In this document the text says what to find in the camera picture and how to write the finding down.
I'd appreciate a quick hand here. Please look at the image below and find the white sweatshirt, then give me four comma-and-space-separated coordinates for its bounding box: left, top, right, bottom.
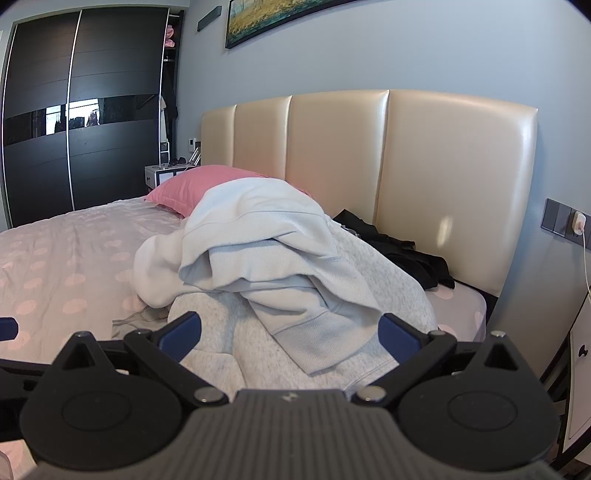
132, 178, 383, 375

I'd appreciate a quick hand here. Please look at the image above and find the grey fleece blanket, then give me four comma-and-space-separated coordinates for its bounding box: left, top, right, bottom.
168, 221, 437, 397

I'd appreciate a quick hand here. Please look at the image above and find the black garment on bed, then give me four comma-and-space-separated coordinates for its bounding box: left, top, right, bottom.
334, 210, 455, 290

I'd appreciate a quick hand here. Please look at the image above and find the polka dot bed cover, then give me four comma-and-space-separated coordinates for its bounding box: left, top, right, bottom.
0, 197, 488, 480

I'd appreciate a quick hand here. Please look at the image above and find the pink pillow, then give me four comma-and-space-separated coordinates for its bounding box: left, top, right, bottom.
145, 165, 322, 222

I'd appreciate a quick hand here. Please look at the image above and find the white nightstand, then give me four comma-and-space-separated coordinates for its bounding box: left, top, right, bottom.
143, 164, 194, 191

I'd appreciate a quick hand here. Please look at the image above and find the white right bedside cabinet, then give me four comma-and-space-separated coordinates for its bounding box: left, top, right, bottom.
563, 299, 591, 453

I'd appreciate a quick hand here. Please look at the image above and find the beige padded headboard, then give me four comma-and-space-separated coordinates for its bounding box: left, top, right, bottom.
200, 89, 538, 296

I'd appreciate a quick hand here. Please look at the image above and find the black sliding wardrobe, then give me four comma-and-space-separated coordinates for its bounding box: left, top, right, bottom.
1, 6, 168, 227

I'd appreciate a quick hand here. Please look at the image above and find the framed landscape painting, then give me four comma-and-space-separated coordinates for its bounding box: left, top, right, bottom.
225, 0, 352, 49

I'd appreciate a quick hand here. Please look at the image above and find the wall socket panel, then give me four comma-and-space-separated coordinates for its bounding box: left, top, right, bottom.
541, 198, 590, 246

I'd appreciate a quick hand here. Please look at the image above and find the white charger with cable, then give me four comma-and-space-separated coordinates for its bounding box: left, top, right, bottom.
571, 210, 591, 297

